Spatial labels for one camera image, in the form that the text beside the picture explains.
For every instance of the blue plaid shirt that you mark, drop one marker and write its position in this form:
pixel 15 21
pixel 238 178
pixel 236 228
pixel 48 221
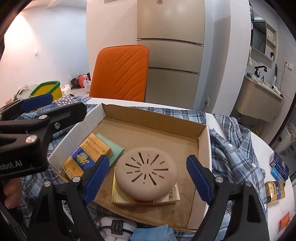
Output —
pixel 233 158

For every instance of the yellow bin green rim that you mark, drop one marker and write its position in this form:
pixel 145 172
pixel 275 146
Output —
pixel 52 87

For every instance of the beige bathroom vanity cabinet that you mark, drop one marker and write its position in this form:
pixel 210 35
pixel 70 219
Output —
pixel 258 101

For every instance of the dark blue small box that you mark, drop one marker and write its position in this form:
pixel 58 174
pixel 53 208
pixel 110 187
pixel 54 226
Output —
pixel 280 170

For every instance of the red bag on floor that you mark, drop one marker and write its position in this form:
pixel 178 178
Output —
pixel 81 79

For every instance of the rhinestone studded fabric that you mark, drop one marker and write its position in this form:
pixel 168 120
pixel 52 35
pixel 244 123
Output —
pixel 66 100

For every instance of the gold blue cigarette pack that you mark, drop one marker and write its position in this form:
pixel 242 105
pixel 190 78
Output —
pixel 275 190

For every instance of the white trash can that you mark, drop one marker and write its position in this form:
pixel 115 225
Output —
pixel 287 137

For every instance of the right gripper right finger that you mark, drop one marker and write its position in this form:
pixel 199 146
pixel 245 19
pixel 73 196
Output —
pixel 247 220

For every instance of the small orange box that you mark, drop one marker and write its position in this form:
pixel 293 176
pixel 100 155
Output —
pixel 284 221

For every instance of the orange quilted chair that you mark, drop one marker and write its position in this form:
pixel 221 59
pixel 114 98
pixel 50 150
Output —
pixel 121 73

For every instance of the left hand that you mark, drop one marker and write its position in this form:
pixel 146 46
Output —
pixel 13 193

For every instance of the red gold cigarette pack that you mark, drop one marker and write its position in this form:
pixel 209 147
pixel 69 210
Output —
pixel 144 186

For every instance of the shallow cardboard box tray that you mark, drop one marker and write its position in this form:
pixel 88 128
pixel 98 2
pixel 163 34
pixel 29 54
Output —
pixel 133 128

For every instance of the beige three-door refrigerator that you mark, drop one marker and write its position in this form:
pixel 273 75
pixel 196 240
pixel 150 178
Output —
pixel 173 32

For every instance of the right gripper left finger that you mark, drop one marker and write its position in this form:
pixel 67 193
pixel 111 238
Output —
pixel 61 210

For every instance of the beige round vented disc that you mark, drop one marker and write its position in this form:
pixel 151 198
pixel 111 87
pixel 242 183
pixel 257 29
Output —
pixel 147 157

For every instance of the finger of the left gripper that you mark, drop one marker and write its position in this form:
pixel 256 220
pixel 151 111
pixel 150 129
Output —
pixel 44 125
pixel 13 110

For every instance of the mirror cabinet with shelves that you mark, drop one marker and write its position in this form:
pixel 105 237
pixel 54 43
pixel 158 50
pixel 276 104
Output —
pixel 263 38

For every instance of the light blue tissue pack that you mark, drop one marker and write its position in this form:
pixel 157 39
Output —
pixel 160 233

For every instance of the yellow blue cigarette pack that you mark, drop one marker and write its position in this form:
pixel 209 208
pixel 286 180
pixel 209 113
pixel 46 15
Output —
pixel 85 156

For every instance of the green sponge pad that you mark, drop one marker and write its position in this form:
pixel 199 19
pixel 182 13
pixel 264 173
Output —
pixel 117 150

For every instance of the white hair dryer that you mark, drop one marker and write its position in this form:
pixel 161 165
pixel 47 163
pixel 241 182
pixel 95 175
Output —
pixel 276 90

